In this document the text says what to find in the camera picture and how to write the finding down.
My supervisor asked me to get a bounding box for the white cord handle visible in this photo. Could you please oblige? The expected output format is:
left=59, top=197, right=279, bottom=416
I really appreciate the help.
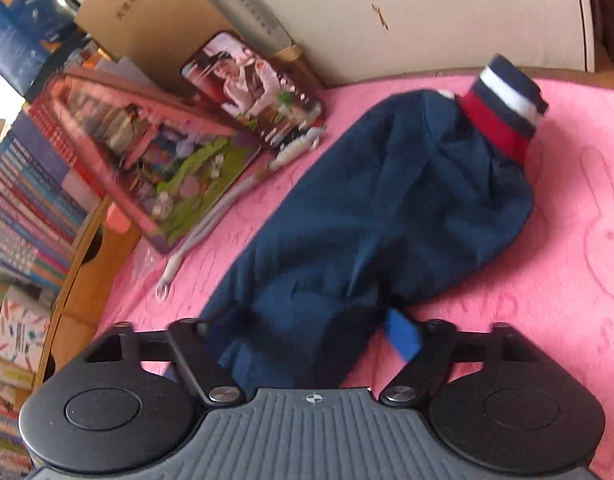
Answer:
left=155, top=125, right=329, bottom=304

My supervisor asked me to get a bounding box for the white printed cardboard box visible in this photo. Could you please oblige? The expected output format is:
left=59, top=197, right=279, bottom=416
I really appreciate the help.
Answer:
left=0, top=284, right=54, bottom=374

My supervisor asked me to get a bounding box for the brown cardboard box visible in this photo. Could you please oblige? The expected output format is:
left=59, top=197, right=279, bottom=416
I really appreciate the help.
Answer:
left=74, top=0, right=249, bottom=92

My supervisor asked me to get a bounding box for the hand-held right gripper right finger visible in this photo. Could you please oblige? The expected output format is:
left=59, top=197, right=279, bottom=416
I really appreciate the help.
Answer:
left=379, top=310, right=538, bottom=407

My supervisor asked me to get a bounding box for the row of slim schoolbooks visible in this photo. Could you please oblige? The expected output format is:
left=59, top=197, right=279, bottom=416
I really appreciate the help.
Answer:
left=0, top=94, right=114, bottom=477

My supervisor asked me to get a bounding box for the dark blue box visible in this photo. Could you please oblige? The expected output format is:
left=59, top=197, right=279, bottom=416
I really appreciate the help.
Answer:
left=0, top=0, right=78, bottom=97

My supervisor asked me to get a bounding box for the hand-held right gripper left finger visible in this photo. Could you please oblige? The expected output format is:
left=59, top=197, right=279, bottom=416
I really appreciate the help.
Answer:
left=84, top=317, right=246, bottom=407

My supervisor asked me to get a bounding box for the dark picture box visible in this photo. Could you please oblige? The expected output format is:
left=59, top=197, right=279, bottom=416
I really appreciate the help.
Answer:
left=180, top=31, right=328, bottom=149

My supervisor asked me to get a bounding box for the pink bunny print blanket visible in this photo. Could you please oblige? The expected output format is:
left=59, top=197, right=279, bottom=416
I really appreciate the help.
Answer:
left=94, top=72, right=614, bottom=461

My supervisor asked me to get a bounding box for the navy and white jacket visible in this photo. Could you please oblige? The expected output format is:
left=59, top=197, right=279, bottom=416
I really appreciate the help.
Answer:
left=199, top=52, right=550, bottom=397

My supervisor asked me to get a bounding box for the wooden drawer organizer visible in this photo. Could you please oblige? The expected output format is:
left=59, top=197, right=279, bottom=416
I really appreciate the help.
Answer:
left=37, top=194, right=144, bottom=392

